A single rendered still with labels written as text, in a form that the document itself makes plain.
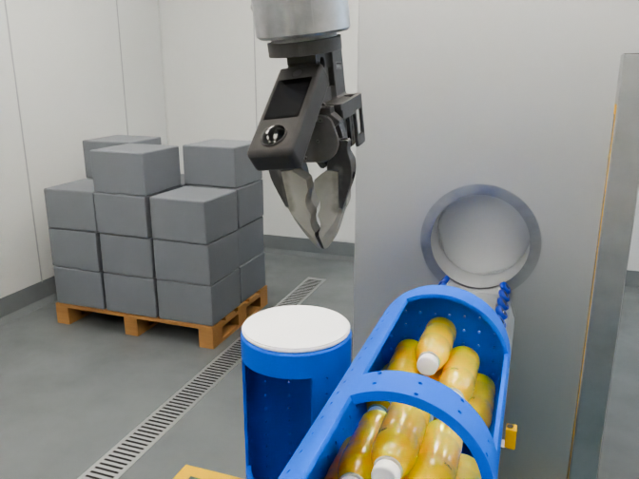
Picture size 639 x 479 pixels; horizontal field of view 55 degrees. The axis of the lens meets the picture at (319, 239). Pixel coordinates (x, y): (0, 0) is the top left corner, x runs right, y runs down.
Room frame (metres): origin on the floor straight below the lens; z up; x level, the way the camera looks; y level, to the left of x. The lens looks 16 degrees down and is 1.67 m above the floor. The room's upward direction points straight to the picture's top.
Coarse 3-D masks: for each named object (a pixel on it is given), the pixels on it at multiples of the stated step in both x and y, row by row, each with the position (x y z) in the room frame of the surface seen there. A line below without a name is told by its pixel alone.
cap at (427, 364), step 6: (426, 354) 1.03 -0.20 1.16; (432, 354) 1.04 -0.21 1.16; (420, 360) 1.03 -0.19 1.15; (426, 360) 1.02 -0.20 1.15; (432, 360) 1.02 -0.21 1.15; (420, 366) 1.03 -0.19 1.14; (426, 366) 1.02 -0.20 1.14; (432, 366) 1.02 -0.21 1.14; (420, 372) 1.03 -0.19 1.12; (426, 372) 1.02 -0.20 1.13; (432, 372) 1.02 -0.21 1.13
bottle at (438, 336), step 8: (432, 320) 1.18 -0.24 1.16; (440, 320) 1.17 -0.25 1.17; (448, 320) 1.18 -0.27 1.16; (432, 328) 1.13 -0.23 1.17; (440, 328) 1.13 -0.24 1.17; (448, 328) 1.14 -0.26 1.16; (424, 336) 1.10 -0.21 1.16; (432, 336) 1.08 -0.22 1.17; (440, 336) 1.09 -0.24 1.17; (448, 336) 1.11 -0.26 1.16; (424, 344) 1.07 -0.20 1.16; (432, 344) 1.06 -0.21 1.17; (440, 344) 1.06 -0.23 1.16; (448, 344) 1.08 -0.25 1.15; (416, 352) 1.07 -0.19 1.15; (424, 352) 1.05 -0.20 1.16; (432, 352) 1.04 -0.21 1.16; (440, 352) 1.05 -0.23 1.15; (448, 352) 1.07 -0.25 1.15; (416, 360) 1.06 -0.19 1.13; (440, 360) 1.04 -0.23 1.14; (440, 368) 1.05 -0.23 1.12
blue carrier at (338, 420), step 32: (416, 288) 1.21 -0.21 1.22; (448, 288) 1.18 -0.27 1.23; (384, 320) 1.09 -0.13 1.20; (416, 320) 1.21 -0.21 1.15; (480, 320) 1.17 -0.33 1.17; (384, 352) 1.23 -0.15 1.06; (480, 352) 1.17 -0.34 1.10; (352, 384) 0.83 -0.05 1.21; (384, 384) 0.79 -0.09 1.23; (416, 384) 0.79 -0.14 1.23; (320, 416) 0.78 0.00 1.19; (352, 416) 1.00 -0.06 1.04; (448, 416) 0.74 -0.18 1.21; (320, 448) 0.66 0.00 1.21; (480, 448) 0.72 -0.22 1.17
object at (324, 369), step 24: (264, 360) 1.32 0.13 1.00; (288, 360) 1.30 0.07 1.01; (312, 360) 1.31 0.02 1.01; (336, 360) 1.34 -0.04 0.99; (264, 384) 1.54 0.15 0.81; (288, 384) 1.57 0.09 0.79; (312, 384) 1.31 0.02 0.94; (336, 384) 1.34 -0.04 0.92; (264, 408) 1.54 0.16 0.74; (288, 408) 1.58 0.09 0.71; (312, 408) 1.31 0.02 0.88; (264, 432) 1.53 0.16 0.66; (288, 432) 1.57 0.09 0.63; (264, 456) 1.53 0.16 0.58; (288, 456) 1.57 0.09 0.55
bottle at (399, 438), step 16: (384, 416) 0.83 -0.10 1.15; (400, 416) 0.80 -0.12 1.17; (416, 416) 0.81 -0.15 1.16; (384, 432) 0.77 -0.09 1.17; (400, 432) 0.76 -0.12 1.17; (416, 432) 0.78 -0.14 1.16; (384, 448) 0.74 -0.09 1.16; (400, 448) 0.74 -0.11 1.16; (416, 448) 0.76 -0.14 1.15; (400, 464) 0.72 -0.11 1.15
